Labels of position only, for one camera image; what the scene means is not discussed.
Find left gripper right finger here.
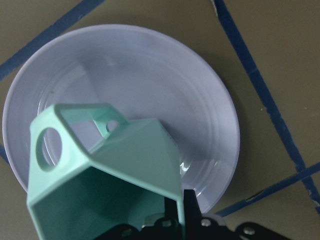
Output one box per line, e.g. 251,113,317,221
183,189,248,240

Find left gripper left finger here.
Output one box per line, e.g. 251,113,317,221
140,197,180,240

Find mint green faceted cup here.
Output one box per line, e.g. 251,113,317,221
27,103,185,240

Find lilac plate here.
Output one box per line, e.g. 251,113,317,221
2,24,240,213

